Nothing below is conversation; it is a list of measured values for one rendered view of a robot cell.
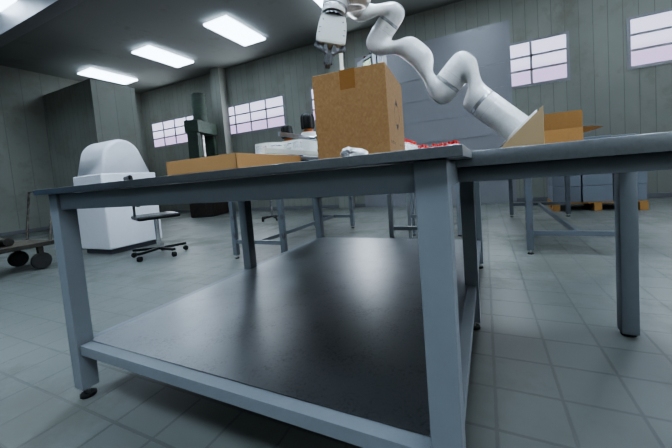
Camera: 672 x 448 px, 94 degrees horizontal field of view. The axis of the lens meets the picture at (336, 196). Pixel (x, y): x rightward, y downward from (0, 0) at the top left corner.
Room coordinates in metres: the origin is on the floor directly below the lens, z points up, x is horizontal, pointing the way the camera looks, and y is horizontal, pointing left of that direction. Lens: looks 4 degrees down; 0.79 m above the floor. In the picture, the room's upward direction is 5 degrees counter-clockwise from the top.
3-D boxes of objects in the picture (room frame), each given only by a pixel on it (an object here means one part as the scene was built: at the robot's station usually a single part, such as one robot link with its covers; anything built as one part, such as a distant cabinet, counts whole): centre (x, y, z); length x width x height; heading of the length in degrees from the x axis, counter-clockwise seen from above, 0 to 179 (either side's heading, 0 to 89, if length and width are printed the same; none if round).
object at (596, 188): (4.77, -3.89, 0.53); 1.07 x 0.71 x 1.06; 62
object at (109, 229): (4.54, 3.11, 0.77); 0.78 x 0.68 x 1.53; 154
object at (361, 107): (1.14, -0.12, 0.99); 0.30 x 0.24 x 0.27; 159
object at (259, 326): (1.80, 0.00, 0.40); 2.04 x 1.44 x 0.81; 154
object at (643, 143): (1.14, -0.70, 0.81); 0.90 x 0.90 x 0.04; 64
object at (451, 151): (1.80, 0.00, 0.82); 2.10 x 1.50 x 0.02; 154
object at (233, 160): (0.97, 0.29, 0.85); 0.30 x 0.26 x 0.04; 154
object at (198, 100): (8.55, 3.44, 1.62); 1.06 x 0.85 x 3.25; 154
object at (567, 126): (2.70, -1.92, 0.97); 0.51 x 0.42 x 0.37; 70
